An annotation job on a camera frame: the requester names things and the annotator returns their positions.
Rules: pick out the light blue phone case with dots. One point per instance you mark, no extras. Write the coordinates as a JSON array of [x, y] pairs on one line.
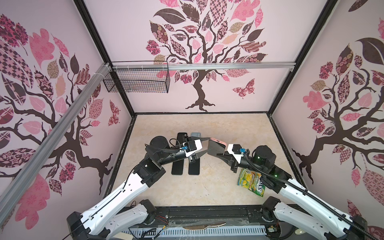
[[195, 134]]

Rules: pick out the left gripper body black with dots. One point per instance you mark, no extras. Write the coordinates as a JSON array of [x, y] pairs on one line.
[[179, 155]]

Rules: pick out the black phone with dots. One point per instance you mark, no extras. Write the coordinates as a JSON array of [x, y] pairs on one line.
[[194, 168], [216, 147]]

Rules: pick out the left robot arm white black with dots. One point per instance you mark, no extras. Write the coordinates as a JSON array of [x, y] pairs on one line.
[[112, 215]]

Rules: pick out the wooden knife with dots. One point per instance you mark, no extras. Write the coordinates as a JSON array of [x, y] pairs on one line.
[[204, 226]]

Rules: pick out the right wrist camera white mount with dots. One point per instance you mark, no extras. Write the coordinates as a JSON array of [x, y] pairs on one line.
[[236, 151]]

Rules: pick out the black phone case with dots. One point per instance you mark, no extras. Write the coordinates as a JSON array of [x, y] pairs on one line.
[[181, 138]]

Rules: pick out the aluminium rail back wall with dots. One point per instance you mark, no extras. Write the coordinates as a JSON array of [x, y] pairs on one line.
[[221, 66]]

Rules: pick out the white perforated cable tray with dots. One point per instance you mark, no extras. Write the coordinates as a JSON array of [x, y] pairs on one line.
[[224, 231]]

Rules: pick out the green yellow candy bag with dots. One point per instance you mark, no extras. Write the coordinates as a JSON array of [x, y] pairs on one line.
[[251, 181]]

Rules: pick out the black wire basket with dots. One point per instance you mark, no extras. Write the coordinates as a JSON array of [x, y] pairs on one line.
[[138, 77]]

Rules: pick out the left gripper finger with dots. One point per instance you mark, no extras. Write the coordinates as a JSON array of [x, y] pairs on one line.
[[200, 139], [198, 155]]

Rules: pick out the black smartphone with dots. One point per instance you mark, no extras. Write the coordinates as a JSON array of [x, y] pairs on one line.
[[178, 168]]

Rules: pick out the white spoon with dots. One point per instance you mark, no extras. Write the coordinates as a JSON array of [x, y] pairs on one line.
[[299, 232]]

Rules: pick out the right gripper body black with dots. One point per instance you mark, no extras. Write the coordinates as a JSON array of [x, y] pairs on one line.
[[234, 167]]

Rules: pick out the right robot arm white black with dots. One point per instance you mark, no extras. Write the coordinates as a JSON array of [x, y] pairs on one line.
[[315, 216]]

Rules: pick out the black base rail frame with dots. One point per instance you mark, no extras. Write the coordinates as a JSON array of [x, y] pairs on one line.
[[246, 215]]

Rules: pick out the aluminium rail wall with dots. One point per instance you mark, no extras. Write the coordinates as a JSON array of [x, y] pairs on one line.
[[221, 66], [22, 181]]

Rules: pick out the aluminium rail left wall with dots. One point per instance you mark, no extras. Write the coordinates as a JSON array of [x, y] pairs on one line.
[[22, 181]]

